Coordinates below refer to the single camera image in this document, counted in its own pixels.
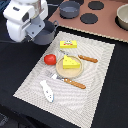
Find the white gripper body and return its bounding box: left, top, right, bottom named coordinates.
left=3, top=1, right=48, bottom=42

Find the yellow butter box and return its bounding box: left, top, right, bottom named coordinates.
left=60, top=40, right=77, bottom=48

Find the red toy tomato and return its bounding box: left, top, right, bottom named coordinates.
left=44, top=54, right=56, bottom=65

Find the yellow cheese wedge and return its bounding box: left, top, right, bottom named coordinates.
left=63, top=56, right=80, bottom=69

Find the grey pot with handle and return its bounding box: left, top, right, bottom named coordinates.
left=34, top=20, right=59, bottom=45

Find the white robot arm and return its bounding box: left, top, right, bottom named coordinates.
left=3, top=0, right=48, bottom=42

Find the small grey pot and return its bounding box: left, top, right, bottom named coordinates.
left=59, top=1, right=80, bottom=18

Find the black stove burner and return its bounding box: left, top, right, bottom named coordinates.
left=88, top=1, right=104, bottom=10
left=80, top=13, right=98, bottom=24

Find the round wooden plate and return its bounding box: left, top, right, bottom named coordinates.
left=56, top=56, right=83, bottom=78

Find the pink toy stove board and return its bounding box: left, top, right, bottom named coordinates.
left=49, top=0, right=128, bottom=42

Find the beige bowl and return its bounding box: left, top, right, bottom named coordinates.
left=117, top=4, right=128, bottom=30

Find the beige woven placemat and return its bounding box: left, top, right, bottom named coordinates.
left=14, top=31, right=115, bottom=128

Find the wooden handled fork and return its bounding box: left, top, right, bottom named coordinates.
left=45, top=70, right=86, bottom=89

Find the wooden handled knife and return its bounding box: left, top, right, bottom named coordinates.
left=59, top=50, right=98, bottom=63

